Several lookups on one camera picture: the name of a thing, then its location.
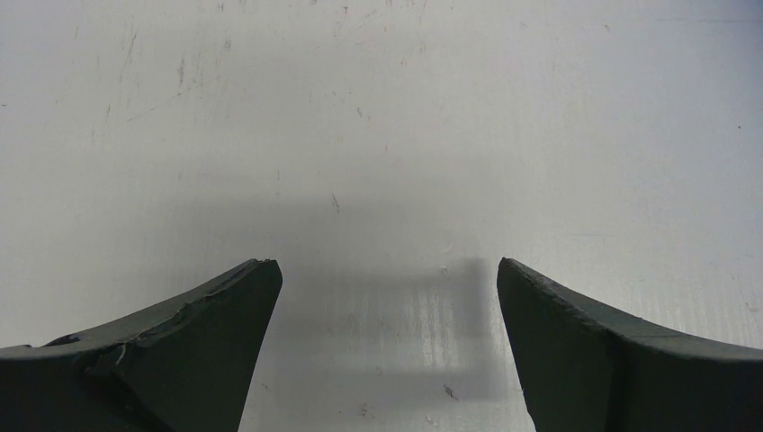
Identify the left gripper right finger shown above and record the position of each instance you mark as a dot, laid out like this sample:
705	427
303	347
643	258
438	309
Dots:
586	366

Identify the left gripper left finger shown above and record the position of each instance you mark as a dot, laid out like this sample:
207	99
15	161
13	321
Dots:
183	364

